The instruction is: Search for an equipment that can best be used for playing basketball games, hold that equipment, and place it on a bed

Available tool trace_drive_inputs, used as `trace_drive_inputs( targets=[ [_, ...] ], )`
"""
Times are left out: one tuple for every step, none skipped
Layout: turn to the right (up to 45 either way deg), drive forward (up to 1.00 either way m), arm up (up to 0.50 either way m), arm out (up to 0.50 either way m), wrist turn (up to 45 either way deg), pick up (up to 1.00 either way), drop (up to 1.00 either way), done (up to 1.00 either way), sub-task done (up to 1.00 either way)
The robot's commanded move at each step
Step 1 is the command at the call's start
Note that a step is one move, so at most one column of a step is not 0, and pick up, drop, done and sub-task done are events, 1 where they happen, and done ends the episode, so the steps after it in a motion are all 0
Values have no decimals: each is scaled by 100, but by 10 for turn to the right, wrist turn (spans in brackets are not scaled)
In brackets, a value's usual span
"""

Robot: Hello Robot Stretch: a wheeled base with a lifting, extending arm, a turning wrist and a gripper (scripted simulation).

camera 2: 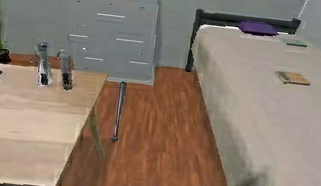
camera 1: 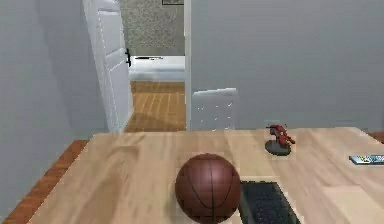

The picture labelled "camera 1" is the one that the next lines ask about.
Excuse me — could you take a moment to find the white bed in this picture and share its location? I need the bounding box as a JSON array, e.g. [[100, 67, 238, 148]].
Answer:
[[128, 55, 186, 83]]

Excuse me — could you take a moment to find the brown basketball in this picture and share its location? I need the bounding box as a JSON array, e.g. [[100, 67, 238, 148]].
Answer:
[[174, 152, 242, 224]]

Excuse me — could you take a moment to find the light wooden table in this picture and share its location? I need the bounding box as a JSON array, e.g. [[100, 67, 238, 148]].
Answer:
[[27, 126, 384, 224]]

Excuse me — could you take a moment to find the red statue on dark base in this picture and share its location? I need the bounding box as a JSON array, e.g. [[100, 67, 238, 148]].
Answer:
[[264, 123, 297, 157]]

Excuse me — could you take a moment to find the white room door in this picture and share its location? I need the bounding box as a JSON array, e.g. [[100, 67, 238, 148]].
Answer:
[[82, 0, 135, 134]]

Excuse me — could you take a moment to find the black keyboard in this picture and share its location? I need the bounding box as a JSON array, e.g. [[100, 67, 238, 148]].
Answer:
[[238, 180, 302, 224]]

